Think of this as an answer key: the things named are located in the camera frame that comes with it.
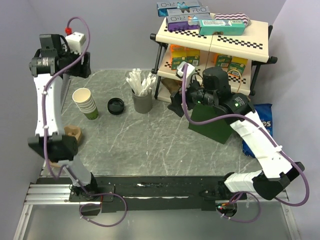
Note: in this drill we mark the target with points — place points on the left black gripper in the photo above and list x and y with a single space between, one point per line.
82 70

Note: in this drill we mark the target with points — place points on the black plastic cup lid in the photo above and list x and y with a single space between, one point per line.
116 106

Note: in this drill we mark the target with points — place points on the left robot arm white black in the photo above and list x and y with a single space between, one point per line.
59 55

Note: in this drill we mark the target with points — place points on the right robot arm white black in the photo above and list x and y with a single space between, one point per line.
278 169

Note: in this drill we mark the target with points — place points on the brown snack packet under shelf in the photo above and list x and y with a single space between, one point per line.
172 85

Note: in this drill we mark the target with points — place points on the stack of paper cups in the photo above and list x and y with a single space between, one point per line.
85 102

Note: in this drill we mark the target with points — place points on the grey straw holder cup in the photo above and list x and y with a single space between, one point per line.
142 104

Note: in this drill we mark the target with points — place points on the yellow green crayon box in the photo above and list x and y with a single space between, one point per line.
193 56

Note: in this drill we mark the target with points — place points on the green paper gift bag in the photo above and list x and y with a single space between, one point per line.
218 130

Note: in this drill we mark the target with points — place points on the orange yellow crayon box left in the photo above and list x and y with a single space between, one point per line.
177 55

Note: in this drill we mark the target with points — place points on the orange green crayon box right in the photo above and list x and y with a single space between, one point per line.
222 60

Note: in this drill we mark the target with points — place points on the yellow green box far right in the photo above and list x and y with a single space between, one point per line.
237 66

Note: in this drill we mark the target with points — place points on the brown cardboard cup carrier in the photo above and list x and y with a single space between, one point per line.
74 131

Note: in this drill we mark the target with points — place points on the cream checkered two-tier shelf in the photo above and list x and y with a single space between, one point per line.
253 45

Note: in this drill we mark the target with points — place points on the purple R.O toothpaste box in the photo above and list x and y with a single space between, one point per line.
186 22

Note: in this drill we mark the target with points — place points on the teal long box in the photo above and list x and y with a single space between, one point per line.
221 27

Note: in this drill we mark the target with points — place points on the grey R.O toothpaste box middle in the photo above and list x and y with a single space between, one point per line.
188 11

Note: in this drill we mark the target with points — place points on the blue R.O toothpaste box top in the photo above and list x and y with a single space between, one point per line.
163 7

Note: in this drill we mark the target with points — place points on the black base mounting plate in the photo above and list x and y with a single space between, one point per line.
147 193

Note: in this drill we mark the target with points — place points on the purple white wavy pouch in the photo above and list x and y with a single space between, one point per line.
233 16

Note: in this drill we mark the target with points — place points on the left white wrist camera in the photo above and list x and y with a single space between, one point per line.
76 42

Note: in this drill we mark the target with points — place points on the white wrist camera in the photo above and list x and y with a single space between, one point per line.
185 69
76 42

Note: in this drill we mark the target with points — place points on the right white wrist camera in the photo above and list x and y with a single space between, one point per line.
185 69

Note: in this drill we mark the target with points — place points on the aluminium rail frame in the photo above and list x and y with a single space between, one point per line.
40 194

